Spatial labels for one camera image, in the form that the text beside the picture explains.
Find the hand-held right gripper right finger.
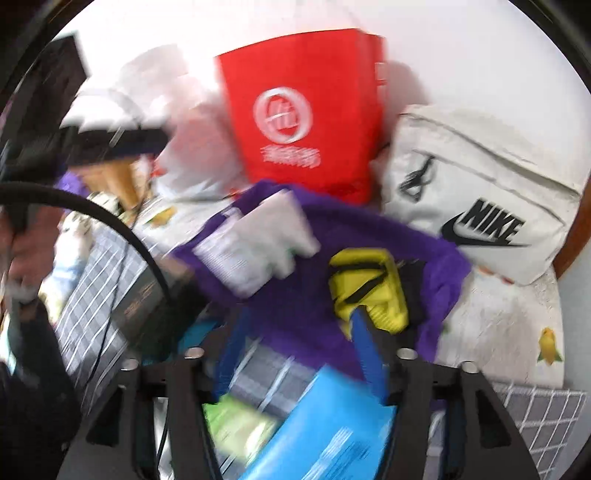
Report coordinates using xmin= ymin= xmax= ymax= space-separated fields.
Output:
xmin=350 ymin=309 xmax=541 ymax=480

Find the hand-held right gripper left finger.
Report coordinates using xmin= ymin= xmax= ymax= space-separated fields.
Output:
xmin=58 ymin=315 xmax=253 ymax=480

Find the purple towel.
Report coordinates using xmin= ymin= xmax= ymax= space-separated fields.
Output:
xmin=171 ymin=180 xmax=472 ymax=385

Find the blue packet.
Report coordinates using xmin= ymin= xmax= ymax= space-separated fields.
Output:
xmin=240 ymin=364 xmax=398 ymax=480

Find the yellow pouch with black strap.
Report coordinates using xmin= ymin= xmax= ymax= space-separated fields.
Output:
xmin=329 ymin=248 xmax=410 ymax=336

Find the white tissue pack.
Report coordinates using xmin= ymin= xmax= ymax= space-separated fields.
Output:
xmin=191 ymin=190 xmax=322 ymax=299

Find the person's left forearm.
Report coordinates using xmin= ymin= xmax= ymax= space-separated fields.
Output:
xmin=0 ymin=295 xmax=84 ymax=480

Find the person's left hand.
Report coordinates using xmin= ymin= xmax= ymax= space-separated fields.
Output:
xmin=0 ymin=217 xmax=62 ymax=303

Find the green packet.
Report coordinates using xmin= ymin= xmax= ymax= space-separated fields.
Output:
xmin=203 ymin=392 xmax=279 ymax=468

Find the dark panel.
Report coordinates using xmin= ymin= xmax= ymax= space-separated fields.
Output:
xmin=0 ymin=34 xmax=89 ymax=121

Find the brown cardboard piece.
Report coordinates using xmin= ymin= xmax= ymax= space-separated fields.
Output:
xmin=92 ymin=157 xmax=154 ymax=209

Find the white plastic bag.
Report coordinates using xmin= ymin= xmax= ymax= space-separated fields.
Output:
xmin=115 ymin=46 xmax=251 ymax=205

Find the grey grid cloth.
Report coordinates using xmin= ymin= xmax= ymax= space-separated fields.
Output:
xmin=55 ymin=226 xmax=587 ymax=480

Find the light grey logo bag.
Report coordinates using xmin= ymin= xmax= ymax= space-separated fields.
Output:
xmin=381 ymin=104 xmax=590 ymax=287

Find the red paper bag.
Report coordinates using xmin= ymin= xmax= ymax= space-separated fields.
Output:
xmin=215 ymin=28 xmax=387 ymax=206

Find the black cable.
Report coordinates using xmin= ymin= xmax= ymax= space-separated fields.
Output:
xmin=0 ymin=181 xmax=172 ymax=303

